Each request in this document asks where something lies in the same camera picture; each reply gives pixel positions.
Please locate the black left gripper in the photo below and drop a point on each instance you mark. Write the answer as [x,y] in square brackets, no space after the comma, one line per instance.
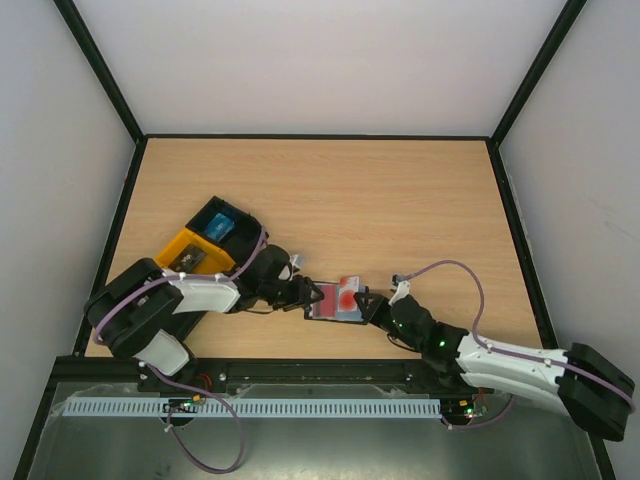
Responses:
[301,294]

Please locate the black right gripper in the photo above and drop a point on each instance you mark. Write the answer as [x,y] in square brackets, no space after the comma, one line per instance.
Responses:
[382,315]

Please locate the black leather card holder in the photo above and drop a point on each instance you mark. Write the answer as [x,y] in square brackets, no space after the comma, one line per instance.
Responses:
[363,289]

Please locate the red white card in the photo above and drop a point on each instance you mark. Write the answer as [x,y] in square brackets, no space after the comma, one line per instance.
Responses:
[327,308]
[347,308]

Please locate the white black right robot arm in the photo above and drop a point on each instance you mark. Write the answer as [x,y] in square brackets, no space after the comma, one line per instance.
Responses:
[579,382]

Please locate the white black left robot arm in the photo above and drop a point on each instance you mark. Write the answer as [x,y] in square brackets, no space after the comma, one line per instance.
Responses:
[137,315]

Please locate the blue credit card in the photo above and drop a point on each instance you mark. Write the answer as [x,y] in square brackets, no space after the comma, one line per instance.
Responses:
[218,227]

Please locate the black credit card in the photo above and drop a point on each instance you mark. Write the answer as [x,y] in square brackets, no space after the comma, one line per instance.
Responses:
[188,259]

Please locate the black far sorting bin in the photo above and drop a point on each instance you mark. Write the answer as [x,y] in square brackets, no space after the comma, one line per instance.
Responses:
[243,240]

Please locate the black sorting bin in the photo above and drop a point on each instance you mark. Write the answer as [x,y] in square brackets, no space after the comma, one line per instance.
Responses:
[182,324]
[243,240]

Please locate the yellow middle sorting bin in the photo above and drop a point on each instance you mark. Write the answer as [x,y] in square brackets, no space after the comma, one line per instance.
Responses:
[216,260]

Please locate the right controller circuit board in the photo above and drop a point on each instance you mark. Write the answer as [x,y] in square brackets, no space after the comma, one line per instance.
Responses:
[466,407]

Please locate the controller circuit board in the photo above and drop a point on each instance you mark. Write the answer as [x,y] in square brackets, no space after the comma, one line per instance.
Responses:
[189,405]
[466,407]

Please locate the black near sorting bin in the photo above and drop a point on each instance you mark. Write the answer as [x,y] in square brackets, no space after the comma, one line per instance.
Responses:
[182,324]

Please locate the left controller circuit board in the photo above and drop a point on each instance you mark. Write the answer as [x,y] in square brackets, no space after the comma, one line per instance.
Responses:
[189,405]

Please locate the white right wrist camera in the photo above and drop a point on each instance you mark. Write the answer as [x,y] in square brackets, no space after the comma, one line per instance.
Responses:
[400,287]

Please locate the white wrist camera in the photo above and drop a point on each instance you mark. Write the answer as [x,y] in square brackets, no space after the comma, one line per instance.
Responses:
[292,267]
[400,287]

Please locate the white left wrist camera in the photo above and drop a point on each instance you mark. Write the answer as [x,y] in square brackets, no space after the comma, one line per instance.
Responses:
[292,267]

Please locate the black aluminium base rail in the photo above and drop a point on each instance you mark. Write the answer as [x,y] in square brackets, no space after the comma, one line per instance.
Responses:
[225,376]

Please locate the light blue slotted cable duct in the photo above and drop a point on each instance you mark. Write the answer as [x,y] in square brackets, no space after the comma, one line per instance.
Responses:
[123,407]

